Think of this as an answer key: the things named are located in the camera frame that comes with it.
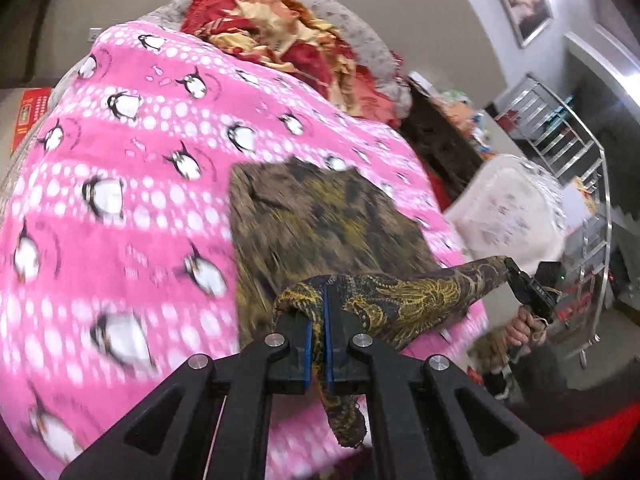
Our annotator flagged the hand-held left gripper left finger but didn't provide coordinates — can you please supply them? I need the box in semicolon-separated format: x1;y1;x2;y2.
59;310;314;480

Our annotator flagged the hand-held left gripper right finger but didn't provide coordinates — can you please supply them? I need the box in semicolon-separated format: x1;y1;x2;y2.
322;285;583;480

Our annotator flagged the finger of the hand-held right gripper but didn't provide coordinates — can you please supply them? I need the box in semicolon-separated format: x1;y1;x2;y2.
503;257;533;307

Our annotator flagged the brown floral batik shirt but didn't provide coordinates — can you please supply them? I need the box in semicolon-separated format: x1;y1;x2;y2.
228;156;512;450

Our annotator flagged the person's right hand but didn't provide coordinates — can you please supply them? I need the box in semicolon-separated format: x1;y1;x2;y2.
504;304;550;362

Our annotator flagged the metal rack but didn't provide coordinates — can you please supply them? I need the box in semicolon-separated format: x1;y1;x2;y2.
492;72;618;368

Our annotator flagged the dark carved wooden nightstand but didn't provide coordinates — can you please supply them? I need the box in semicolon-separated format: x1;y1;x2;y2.
397;72;488;211

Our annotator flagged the red cloth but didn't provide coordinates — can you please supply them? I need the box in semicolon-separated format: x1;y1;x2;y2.
542;412;640;478

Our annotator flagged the pink penguin print blanket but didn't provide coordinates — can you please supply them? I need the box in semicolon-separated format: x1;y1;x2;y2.
0;20;490;480

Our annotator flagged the red orange floral quilt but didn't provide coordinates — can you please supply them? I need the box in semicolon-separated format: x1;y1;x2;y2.
180;0;401;126

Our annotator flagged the red cardboard box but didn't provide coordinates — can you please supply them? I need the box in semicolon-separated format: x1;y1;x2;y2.
10;87;57;153

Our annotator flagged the framed wall picture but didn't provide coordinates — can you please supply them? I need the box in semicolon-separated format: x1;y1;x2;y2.
490;0;553;50

